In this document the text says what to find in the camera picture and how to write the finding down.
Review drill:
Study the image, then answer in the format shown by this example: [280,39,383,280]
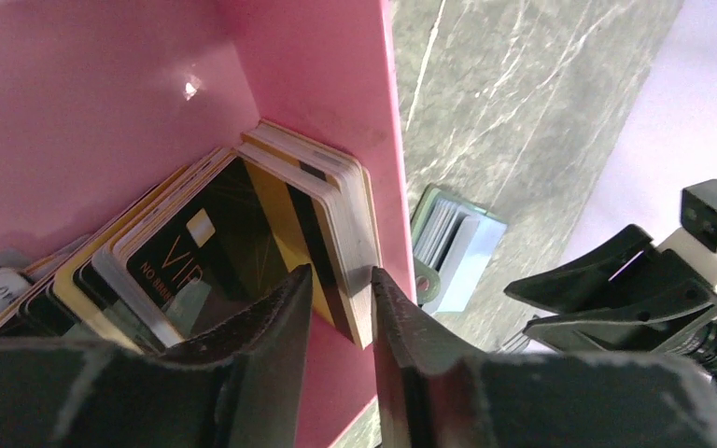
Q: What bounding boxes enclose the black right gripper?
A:
[504,224,717,385]

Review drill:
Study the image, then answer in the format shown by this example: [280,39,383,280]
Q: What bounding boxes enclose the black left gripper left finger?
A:
[0,265,313,447]

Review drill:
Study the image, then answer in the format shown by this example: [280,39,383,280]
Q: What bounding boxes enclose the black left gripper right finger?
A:
[372,267,717,447]

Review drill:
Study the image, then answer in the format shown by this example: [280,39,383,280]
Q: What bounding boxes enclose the mint green card holder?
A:
[412,184,507,315]

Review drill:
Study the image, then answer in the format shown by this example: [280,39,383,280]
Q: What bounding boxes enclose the gold card with black stripe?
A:
[235,142,373,349]

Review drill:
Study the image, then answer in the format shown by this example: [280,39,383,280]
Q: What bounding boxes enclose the black VIP card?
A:
[126,157,288,339]

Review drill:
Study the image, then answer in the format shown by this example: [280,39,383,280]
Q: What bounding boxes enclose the card stack in box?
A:
[0,120,381,353]

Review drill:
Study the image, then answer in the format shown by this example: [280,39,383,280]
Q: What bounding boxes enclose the pink card box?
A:
[0,1,413,447]

